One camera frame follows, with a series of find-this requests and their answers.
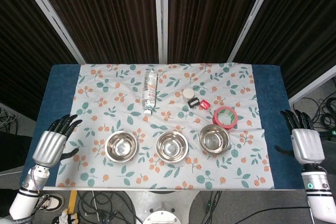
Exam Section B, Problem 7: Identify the black floor cable tangle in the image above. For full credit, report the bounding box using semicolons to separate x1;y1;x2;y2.
77;191;139;224

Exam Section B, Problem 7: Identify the red tape roll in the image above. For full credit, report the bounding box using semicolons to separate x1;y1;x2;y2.
212;106;238;131

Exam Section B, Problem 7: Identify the black cable with adapter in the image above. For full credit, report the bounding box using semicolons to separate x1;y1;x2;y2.
204;191;223;221

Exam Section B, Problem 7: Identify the white black work glove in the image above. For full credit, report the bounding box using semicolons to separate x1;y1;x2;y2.
56;211;79;224

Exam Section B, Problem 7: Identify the long black cable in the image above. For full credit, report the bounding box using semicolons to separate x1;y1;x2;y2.
207;206;316;224

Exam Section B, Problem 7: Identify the dark ribbed partition panel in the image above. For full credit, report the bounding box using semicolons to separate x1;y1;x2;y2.
15;0;169;65
154;0;279;63
228;0;336;104
0;0;86;122

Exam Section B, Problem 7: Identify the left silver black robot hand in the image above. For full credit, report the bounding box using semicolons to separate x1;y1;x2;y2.
32;114;83;168

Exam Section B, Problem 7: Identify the steel bowl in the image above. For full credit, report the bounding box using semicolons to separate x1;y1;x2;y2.
155;131;189;163
104;130;138;163
198;124;231;155

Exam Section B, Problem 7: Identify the yellow bar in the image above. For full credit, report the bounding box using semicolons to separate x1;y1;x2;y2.
68;190;78;214

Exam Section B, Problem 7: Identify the blue table cover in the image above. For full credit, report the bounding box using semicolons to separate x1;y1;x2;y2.
20;63;304;190

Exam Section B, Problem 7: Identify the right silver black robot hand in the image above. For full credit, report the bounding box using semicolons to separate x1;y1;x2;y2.
274;110;326;166

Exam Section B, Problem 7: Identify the floral patterned tablecloth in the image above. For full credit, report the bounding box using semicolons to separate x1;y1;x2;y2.
55;62;276;190

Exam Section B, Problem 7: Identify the black plastic buckle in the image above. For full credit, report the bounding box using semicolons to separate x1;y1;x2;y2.
188;98;202;109

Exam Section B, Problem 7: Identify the white grey robot base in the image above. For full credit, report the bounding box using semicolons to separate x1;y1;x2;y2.
125;189;201;224

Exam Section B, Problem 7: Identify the black coiled cable bundle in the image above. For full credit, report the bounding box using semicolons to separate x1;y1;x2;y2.
293;95;336;130

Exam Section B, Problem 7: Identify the clear plastic water bottle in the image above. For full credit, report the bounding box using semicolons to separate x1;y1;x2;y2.
142;68;159;116

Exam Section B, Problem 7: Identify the white black sneaker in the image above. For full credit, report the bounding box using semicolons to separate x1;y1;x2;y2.
39;194;65;211

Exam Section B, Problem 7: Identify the small white round jar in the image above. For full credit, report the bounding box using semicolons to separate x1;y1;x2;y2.
182;88;196;102

